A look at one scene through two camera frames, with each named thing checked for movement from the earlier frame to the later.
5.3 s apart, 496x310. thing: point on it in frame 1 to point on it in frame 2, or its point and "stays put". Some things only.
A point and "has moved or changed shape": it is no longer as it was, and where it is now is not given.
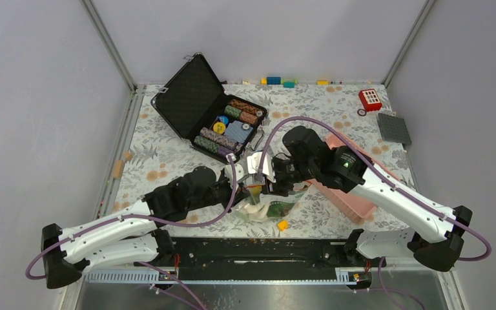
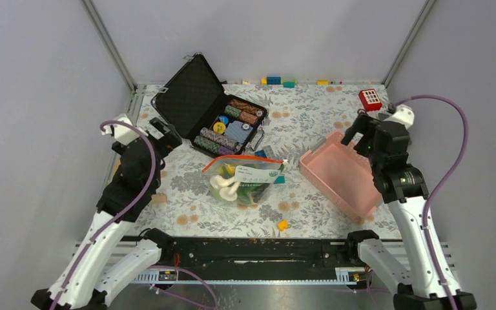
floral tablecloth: (356, 119) stays put
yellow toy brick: (282, 225) stays put
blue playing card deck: (235, 131) stays put
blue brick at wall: (273, 80) stays put
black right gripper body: (286, 173) to (367, 144)
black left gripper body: (221, 194) to (165, 146)
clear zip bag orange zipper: (258, 206) has moved or changed shape
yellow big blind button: (219, 128) stays put
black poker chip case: (195, 103) stays put
